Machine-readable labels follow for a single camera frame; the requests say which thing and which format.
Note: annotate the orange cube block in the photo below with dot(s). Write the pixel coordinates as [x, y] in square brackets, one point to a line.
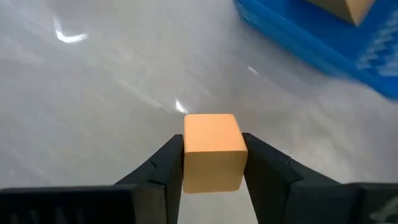
[214, 149]

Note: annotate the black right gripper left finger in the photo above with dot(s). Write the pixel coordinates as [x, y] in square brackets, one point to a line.
[164, 174]

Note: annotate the blue plastic basket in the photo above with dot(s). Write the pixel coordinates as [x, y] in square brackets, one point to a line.
[295, 28]

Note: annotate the yellow prism block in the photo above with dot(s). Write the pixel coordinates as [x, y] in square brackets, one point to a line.
[345, 7]

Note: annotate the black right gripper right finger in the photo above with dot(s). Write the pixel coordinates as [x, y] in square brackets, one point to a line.
[270, 180]

